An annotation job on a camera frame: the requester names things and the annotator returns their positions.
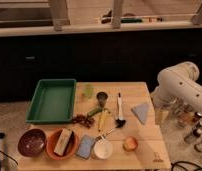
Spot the light blue towel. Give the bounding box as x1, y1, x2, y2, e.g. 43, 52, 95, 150
131, 102, 149, 125

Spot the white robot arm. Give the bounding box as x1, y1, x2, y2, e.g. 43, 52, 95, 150
151, 61, 202, 114

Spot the metal measuring cup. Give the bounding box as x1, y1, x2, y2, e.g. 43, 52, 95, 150
96, 92, 108, 107

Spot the green translucent cup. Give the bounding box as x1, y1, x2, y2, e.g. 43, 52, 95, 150
82, 84, 94, 99

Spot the green vegetable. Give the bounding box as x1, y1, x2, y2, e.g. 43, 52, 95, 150
87, 107, 102, 117

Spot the yellow banana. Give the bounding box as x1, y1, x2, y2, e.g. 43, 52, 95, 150
98, 109, 110, 132

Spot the red grape bunch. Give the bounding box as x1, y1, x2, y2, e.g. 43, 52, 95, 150
72, 114, 95, 128

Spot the black metal ladle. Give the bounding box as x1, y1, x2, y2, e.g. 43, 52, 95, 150
96, 119, 126, 141

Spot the green plastic tray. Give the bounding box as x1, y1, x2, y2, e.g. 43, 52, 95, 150
26, 79, 76, 124

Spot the white cup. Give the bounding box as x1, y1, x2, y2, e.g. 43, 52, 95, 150
91, 139, 113, 160

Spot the orange bowl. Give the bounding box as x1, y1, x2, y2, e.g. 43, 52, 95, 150
46, 128, 79, 160

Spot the blue sponge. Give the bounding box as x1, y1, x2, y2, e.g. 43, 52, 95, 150
76, 135, 95, 159

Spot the wooden block in bowl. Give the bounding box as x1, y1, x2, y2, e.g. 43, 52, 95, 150
54, 129, 72, 156

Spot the dark purple bowl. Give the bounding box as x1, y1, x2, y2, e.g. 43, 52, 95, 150
18, 129, 46, 157

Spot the spice bottle with dark cap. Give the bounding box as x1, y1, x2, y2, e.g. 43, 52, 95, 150
184, 128, 202, 144

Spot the white handled spatula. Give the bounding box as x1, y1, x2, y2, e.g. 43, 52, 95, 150
117, 93, 124, 121

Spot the black cable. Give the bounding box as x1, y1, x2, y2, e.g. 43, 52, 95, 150
170, 160, 202, 171

